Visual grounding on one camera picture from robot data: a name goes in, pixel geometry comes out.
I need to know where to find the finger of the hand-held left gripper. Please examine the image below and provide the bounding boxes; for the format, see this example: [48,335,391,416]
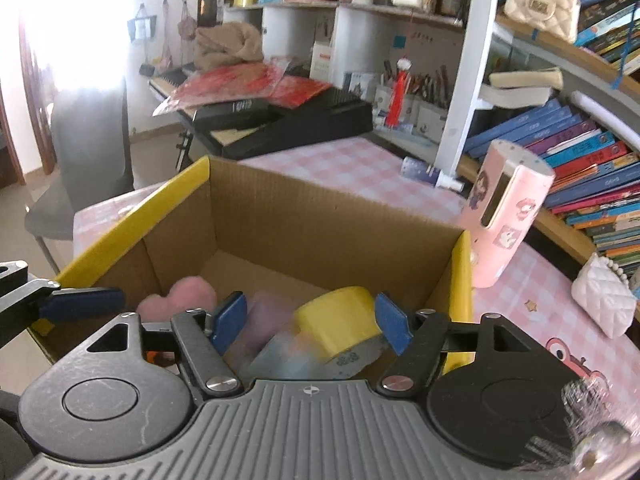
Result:
[0,260,126,346]

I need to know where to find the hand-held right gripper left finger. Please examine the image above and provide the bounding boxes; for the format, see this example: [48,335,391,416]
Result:
[85,291,248,397]

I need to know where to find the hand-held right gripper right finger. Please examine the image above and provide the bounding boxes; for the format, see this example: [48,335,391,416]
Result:
[374,291,538,397]

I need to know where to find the pink plush toy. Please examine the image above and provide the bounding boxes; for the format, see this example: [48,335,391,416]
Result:
[137,280,219,333]

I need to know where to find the yellow tape roll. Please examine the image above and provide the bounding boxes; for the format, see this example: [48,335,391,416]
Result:
[292,286,388,363]

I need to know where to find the light blue packet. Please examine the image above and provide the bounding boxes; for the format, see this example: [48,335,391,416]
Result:
[247,330,388,381]

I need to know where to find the yellow cardboard box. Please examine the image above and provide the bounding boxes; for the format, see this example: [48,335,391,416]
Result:
[27,155,476,391]

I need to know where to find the pink cylindrical container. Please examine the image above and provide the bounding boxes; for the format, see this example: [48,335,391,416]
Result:
[457,140,557,288]

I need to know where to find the grey chair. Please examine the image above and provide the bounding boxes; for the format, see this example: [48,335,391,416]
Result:
[25,77,136,271]

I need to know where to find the small spray bottle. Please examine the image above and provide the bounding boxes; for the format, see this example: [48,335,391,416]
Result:
[402,156,465,191]

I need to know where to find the small white quilted purse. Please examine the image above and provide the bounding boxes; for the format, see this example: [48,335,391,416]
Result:
[571,252,637,338]

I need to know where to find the red tassel ornament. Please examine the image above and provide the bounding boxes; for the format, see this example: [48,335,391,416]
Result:
[385,57,413,128]

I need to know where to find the red paper packets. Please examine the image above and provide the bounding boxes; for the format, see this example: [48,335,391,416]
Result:
[152,57,333,117]

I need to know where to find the clear plastic wrap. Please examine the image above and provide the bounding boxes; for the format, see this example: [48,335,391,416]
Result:
[560,375,640,480]

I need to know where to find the long row of colourful books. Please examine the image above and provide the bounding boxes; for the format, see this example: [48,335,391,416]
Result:
[462,97,640,271]

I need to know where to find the electronic keyboard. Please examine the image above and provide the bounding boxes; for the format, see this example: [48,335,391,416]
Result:
[149,62,198,96]

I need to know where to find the curved wooden bookshelf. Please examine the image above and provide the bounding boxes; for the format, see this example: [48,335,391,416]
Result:
[435,0,640,321]

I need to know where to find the stacked thick white-paged books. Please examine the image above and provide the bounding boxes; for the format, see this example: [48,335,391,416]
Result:
[480,66,564,109]

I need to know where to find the white box red label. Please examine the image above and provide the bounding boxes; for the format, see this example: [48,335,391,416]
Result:
[310,42,335,81]

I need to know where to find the brown bundled cloth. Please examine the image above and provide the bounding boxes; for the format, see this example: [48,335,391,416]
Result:
[192,21,265,70]

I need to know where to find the white rolled paper tube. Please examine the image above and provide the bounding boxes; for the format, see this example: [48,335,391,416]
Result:
[572,90,640,153]

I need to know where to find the leaning row of colourful books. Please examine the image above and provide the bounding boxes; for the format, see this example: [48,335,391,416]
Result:
[575,0,640,76]

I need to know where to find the blue hanging wall bag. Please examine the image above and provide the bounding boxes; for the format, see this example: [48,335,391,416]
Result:
[127,2,158,43]

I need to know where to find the pink hanging wall bag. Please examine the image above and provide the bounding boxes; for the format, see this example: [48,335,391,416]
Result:
[177,0,198,41]

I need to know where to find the grey wall shelf unit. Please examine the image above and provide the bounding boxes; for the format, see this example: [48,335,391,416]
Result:
[220,0,466,156]

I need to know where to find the cream quilted pearl-handle handbag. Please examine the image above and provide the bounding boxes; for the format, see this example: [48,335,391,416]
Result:
[504,0,582,43]

